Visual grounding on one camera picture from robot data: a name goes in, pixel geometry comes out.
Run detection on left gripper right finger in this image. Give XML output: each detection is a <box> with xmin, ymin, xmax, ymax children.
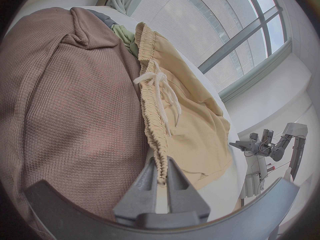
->
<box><xmin>166</xmin><ymin>156</ymin><xmax>210</xmax><ymax>219</ymax></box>

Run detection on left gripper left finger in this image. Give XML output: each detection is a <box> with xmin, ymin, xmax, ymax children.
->
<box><xmin>114</xmin><ymin>156</ymin><xmax>158</xmax><ymax>221</ymax></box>

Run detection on tan shorts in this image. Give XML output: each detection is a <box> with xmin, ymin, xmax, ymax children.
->
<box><xmin>133</xmin><ymin>21</ymin><xmax>233</xmax><ymax>191</ymax></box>

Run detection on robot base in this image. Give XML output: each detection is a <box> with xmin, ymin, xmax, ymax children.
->
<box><xmin>239</xmin><ymin>156</ymin><xmax>269</xmax><ymax>201</ymax></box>

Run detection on bed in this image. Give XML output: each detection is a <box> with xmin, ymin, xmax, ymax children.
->
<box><xmin>0</xmin><ymin>0</ymin><xmax>248</xmax><ymax>214</ymax></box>

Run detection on brown garment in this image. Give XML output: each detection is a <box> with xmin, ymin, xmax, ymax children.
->
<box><xmin>0</xmin><ymin>6</ymin><xmax>150</xmax><ymax>237</ymax></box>

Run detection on window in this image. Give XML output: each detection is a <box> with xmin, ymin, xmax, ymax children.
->
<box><xmin>125</xmin><ymin>0</ymin><xmax>288</xmax><ymax>102</ymax></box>

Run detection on green garment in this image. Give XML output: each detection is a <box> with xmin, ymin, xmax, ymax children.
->
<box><xmin>111</xmin><ymin>24</ymin><xmax>139</xmax><ymax>58</ymax></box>

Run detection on black garment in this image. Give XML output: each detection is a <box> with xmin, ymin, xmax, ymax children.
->
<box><xmin>91</xmin><ymin>9</ymin><xmax>118</xmax><ymax>31</ymax></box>

